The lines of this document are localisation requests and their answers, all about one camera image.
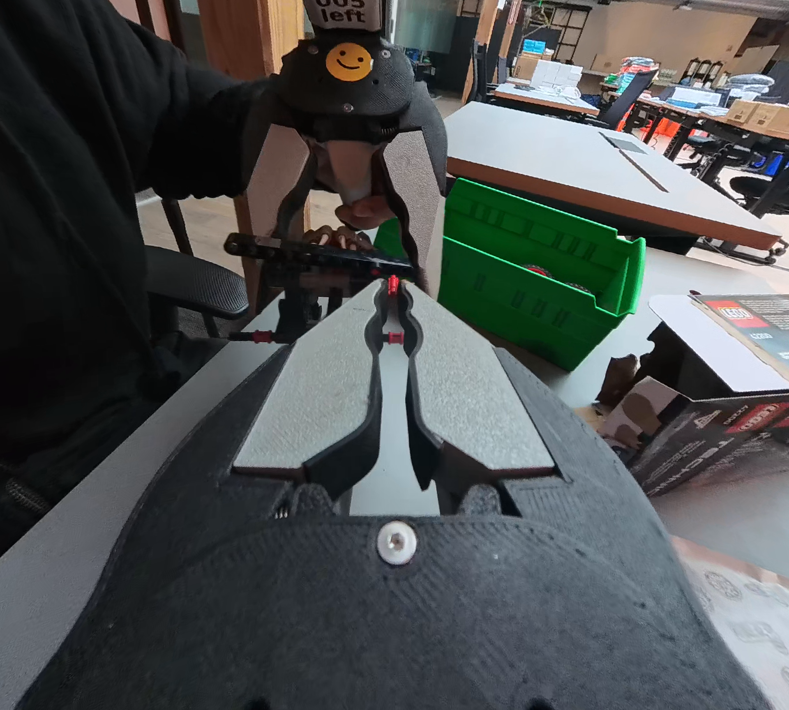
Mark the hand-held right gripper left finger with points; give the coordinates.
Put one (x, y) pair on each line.
(308, 408)

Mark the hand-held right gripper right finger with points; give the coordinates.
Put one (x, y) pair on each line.
(481, 408)

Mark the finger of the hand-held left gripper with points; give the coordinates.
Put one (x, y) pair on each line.
(416, 198)
(274, 180)

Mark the long black toy beam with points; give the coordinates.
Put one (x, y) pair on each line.
(308, 254)

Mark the red toy axle pin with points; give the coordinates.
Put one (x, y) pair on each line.
(392, 285)

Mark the grey red toy brick model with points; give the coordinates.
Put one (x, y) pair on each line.
(308, 278)

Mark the person's left forearm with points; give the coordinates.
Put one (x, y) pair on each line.
(197, 124)

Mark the cardboard toy set box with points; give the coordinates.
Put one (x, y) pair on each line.
(709, 414)

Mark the person's left hand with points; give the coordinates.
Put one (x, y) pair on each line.
(367, 214)

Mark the green plastic bin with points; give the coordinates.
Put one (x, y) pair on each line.
(530, 303)

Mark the black mesh chair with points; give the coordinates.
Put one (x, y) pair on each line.
(197, 281)

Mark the black toy wheel red hub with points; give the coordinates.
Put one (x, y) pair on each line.
(537, 271)

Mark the grey desk wood edge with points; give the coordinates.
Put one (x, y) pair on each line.
(555, 161)

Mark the black toy tyre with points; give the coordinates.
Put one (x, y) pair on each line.
(580, 289)

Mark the stack of white boxes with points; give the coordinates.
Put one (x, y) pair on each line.
(555, 74)

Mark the person's black jacket torso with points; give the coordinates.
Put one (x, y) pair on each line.
(61, 229)

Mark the black office chair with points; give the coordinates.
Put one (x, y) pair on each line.
(629, 97)

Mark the long work table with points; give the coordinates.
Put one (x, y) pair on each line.
(709, 118)

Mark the patterned paper bag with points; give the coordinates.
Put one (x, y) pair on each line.
(739, 617)

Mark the brown cardboard box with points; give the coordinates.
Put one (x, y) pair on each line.
(743, 112)
(778, 119)

